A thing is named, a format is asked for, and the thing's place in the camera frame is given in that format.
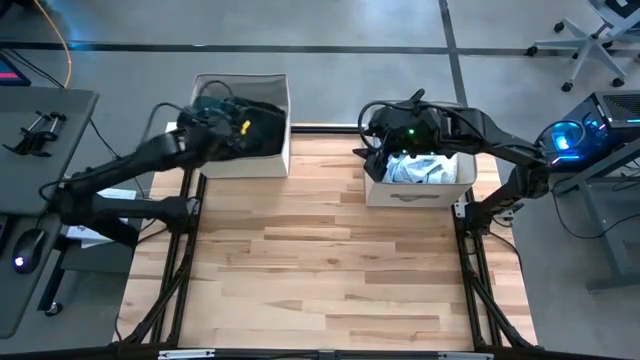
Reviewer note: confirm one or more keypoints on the white office chair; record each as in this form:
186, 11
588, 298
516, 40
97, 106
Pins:
590, 45

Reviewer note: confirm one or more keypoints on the black aluminium table frame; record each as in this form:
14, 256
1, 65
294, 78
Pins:
172, 280

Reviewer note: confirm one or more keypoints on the grey metal desk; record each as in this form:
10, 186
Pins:
600, 235

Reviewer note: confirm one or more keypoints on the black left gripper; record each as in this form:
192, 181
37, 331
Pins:
220, 132

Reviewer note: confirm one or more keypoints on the light blue shirt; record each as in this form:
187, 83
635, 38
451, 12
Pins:
402, 170

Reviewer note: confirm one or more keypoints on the small black garment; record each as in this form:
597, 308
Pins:
267, 135

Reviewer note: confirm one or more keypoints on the black clamp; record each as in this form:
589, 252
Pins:
47, 125
27, 145

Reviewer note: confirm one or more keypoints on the black computer with lights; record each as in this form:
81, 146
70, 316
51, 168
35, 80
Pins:
595, 125

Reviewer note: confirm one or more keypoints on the white printed paper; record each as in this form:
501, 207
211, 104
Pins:
120, 193

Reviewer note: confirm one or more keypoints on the silver bracket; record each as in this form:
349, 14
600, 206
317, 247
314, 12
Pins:
465, 356
186, 354

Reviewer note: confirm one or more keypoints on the black computer mouse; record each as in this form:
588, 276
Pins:
28, 250

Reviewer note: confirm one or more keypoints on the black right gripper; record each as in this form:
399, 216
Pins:
405, 127

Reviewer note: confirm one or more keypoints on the beige fabric bin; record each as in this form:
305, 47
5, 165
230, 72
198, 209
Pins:
245, 167
420, 195

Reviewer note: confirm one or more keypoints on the grey side table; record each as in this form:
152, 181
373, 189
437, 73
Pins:
45, 150

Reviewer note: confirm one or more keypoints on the monitor with pink line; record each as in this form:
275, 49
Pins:
10, 72

